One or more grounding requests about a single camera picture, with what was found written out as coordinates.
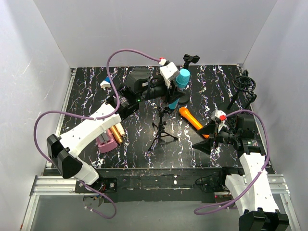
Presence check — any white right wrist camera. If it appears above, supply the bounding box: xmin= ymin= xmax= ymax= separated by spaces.
xmin=211 ymin=109 xmax=228 ymax=132

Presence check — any white and blue small object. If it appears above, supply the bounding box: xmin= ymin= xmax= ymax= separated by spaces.
xmin=100 ymin=77 xmax=112 ymax=89

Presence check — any gold microphone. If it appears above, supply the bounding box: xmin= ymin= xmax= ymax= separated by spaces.
xmin=110 ymin=125 xmax=123 ymax=144

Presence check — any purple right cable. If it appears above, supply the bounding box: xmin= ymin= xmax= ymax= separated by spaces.
xmin=193 ymin=109 xmax=269 ymax=216

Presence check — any black round-base clip stand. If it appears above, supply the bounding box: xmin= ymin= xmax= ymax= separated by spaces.
xmin=176 ymin=54 xmax=200 ymax=105

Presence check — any black tripod mic stand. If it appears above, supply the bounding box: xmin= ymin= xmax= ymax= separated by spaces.
xmin=148 ymin=106 xmax=178 ymax=151

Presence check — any blue microphone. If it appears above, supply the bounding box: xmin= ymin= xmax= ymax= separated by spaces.
xmin=168 ymin=69 xmax=190 ymax=110

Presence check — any orange microphone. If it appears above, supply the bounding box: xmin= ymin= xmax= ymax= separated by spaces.
xmin=179 ymin=107 xmax=203 ymax=130

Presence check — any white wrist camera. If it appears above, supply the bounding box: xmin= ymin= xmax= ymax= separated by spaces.
xmin=159 ymin=57 xmax=180 ymax=89
xmin=211 ymin=109 xmax=228 ymax=132

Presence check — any pink box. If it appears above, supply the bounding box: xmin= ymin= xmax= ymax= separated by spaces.
xmin=96 ymin=131 xmax=117 ymax=154

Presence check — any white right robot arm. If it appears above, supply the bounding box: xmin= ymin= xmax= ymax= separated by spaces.
xmin=193 ymin=110 xmax=289 ymax=231

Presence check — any pink beige microphone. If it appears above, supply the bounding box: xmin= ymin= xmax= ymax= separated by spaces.
xmin=115 ymin=123 xmax=126 ymax=137

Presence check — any black round-base shock-mount stand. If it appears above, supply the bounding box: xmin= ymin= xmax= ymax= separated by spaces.
xmin=227 ymin=75 xmax=257 ymax=110

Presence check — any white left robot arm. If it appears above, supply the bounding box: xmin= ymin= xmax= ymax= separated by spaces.
xmin=47 ymin=63 xmax=190 ymax=187

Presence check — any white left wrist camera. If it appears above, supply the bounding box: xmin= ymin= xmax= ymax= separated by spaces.
xmin=159 ymin=57 xmax=180 ymax=89

